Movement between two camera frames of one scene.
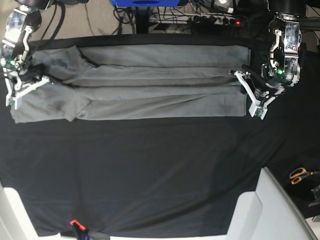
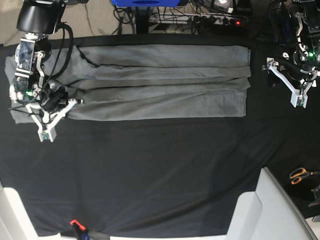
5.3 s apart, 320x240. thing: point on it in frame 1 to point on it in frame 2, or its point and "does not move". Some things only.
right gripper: [263, 89] to [298, 97]
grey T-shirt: [85, 82] does not move
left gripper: [19, 84] to [57, 103]
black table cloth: [124, 177] does not move
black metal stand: [142, 21] does not move
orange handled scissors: [297, 175] does not move
